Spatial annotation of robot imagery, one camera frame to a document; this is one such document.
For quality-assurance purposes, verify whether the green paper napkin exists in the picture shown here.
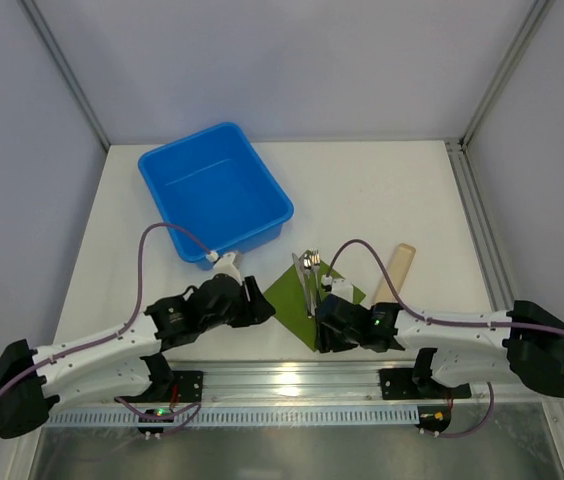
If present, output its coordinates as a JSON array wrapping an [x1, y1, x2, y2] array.
[[264, 265, 356, 353]]

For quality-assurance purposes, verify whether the silver table knife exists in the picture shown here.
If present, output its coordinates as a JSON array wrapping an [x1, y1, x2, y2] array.
[[291, 253, 313, 318]]

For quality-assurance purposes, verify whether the silver spoon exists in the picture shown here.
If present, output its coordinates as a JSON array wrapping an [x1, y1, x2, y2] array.
[[300, 251, 317, 301]]

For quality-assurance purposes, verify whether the silver fork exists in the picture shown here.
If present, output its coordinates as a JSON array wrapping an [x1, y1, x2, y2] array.
[[308, 250, 321, 314]]

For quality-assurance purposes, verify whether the beige cutlery tray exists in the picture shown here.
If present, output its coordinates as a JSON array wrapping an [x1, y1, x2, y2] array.
[[372, 243, 416, 304]]

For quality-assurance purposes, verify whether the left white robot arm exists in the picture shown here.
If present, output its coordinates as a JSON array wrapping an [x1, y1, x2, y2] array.
[[0, 274, 276, 439]]

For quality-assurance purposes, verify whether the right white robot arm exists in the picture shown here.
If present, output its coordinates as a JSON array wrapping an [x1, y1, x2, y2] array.
[[316, 295, 564, 398]]

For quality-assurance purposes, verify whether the blue plastic bin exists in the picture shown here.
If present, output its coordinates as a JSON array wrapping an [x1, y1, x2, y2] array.
[[138, 122, 294, 270]]

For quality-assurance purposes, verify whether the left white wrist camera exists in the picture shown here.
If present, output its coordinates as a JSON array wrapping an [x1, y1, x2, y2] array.
[[206, 250, 243, 284]]

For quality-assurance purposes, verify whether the aluminium front rail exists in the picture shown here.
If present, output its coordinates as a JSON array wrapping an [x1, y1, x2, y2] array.
[[19, 360, 564, 409]]

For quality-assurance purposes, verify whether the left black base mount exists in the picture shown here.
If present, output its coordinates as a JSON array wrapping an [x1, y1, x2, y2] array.
[[166, 370, 204, 404]]

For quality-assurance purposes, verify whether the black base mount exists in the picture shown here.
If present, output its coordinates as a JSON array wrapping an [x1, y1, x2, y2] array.
[[378, 367, 472, 400], [166, 370, 204, 404]]

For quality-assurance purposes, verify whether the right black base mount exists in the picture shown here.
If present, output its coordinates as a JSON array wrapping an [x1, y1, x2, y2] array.
[[378, 367, 472, 400]]

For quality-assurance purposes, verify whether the white slotted cable duct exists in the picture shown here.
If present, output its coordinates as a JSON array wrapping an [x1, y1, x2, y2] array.
[[46, 404, 420, 428]]

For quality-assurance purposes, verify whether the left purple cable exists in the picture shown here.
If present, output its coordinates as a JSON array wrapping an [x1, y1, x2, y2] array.
[[0, 222, 218, 440]]

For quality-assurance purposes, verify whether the right aluminium side rail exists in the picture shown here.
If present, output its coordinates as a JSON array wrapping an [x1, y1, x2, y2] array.
[[444, 138, 515, 310]]

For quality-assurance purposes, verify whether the left aluminium frame post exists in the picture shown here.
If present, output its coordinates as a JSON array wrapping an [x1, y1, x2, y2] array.
[[16, 0, 111, 152]]

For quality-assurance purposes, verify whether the aluminium frame post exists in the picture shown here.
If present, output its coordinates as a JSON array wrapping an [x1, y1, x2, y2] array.
[[459, 0, 554, 150], [16, 0, 111, 152]]

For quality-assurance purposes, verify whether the right aluminium frame post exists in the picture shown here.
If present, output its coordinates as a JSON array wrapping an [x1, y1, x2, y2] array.
[[459, 0, 554, 150]]

